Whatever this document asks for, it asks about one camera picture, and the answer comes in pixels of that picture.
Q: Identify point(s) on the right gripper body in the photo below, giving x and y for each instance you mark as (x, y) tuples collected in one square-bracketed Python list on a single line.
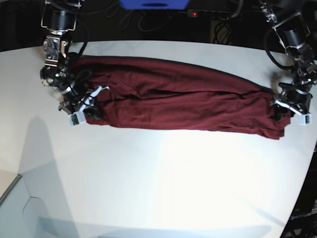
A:
[(78, 98)]

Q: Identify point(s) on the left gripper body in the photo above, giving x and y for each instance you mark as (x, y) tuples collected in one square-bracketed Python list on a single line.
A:
[(295, 103)]

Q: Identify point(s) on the dark red t-shirt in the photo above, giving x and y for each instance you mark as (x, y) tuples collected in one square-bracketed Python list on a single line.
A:
[(165, 95)]

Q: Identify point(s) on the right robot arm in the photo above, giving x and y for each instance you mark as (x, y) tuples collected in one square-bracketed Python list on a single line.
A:
[(60, 18)]

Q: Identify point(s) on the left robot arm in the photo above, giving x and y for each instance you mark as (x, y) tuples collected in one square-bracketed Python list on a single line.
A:
[(286, 21)]

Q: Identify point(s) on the blue box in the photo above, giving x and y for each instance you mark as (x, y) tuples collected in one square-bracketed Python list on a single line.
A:
[(154, 4)]

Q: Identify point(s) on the black power strip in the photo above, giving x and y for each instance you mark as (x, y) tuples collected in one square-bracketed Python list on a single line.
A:
[(209, 14)]

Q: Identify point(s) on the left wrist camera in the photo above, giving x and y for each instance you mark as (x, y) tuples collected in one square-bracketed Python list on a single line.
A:
[(305, 119)]

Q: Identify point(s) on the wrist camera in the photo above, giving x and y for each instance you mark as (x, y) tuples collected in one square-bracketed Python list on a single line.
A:
[(305, 119), (76, 118)]

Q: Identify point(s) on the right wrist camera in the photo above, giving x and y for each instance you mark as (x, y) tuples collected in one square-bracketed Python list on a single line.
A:
[(76, 118)]

